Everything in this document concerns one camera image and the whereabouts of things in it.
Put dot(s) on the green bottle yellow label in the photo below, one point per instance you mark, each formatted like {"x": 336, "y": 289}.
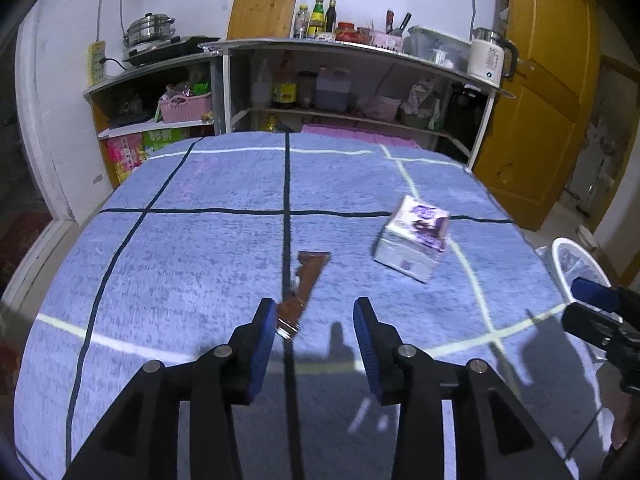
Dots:
{"x": 316, "y": 20}

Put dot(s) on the white electric kettle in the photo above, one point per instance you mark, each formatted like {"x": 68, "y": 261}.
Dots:
{"x": 487, "y": 57}

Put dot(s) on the grey jerry can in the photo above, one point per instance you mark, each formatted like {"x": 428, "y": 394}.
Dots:
{"x": 332, "y": 92}

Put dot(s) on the clear storage container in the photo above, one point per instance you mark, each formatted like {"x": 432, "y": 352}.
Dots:
{"x": 435, "y": 45}

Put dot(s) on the steel steamer pot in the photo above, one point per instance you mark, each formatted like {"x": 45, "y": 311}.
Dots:
{"x": 149, "y": 30}

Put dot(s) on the pink storage box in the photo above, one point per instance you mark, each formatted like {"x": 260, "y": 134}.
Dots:
{"x": 360, "y": 135}

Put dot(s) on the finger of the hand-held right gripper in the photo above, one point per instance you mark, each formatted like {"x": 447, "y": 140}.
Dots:
{"x": 595, "y": 294}
{"x": 585, "y": 322}

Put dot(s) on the pink bowl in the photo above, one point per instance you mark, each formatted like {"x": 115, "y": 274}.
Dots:
{"x": 379, "y": 107}

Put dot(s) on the green carton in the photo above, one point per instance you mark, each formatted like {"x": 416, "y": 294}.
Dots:
{"x": 165, "y": 140}

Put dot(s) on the white plastic bin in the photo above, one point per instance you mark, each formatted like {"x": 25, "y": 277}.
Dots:
{"x": 561, "y": 249}

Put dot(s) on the yellow wooden door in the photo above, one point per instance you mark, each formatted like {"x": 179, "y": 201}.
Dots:
{"x": 545, "y": 85}

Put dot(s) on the dark sauce bottle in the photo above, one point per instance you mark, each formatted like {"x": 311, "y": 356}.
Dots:
{"x": 331, "y": 17}

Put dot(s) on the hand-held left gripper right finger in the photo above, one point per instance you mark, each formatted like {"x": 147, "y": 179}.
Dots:
{"x": 367, "y": 355}

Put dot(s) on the crumpled plastic bags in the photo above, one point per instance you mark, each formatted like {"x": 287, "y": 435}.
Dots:
{"x": 422, "y": 102}

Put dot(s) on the purple white carton box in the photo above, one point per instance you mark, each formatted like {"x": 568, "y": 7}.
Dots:
{"x": 415, "y": 240}

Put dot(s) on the wooden cutting board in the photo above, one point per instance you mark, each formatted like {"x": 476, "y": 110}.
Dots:
{"x": 262, "y": 7}

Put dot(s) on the blue lined blanket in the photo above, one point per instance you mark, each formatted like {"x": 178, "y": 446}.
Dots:
{"x": 200, "y": 260}

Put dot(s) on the white plastic bottle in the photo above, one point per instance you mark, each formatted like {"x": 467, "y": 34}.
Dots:
{"x": 262, "y": 87}

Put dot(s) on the black induction cooker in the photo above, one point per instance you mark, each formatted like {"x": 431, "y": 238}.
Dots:
{"x": 170, "y": 50}

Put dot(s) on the pink patterned bag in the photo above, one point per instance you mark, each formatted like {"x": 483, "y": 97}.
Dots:
{"x": 127, "y": 160}

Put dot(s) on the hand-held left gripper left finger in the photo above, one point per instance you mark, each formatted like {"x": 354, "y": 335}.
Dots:
{"x": 262, "y": 350}

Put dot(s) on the clear condiment bottle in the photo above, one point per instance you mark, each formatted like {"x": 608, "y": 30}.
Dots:
{"x": 300, "y": 22}

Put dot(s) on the pink small box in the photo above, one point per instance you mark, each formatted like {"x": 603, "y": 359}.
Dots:
{"x": 385, "y": 40}

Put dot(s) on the pink basket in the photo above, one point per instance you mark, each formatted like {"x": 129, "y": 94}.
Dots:
{"x": 185, "y": 109}

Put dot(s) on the brown foil wrapper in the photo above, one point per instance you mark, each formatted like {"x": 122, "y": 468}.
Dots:
{"x": 302, "y": 290}

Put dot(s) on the yellow power strip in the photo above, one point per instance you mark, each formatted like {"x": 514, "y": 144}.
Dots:
{"x": 97, "y": 62}

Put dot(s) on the small shelf unit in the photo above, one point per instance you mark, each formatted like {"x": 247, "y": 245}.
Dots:
{"x": 150, "y": 72}

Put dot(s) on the large metal-top shelf unit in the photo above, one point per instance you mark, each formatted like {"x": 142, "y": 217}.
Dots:
{"x": 350, "y": 50}

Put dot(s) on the oil bottle yellow label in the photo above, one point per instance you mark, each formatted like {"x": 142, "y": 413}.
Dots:
{"x": 284, "y": 85}

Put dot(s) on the red lid jar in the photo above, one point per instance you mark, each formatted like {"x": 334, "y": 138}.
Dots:
{"x": 346, "y": 31}

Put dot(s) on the black thermos jug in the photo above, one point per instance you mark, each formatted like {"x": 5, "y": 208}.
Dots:
{"x": 464, "y": 107}

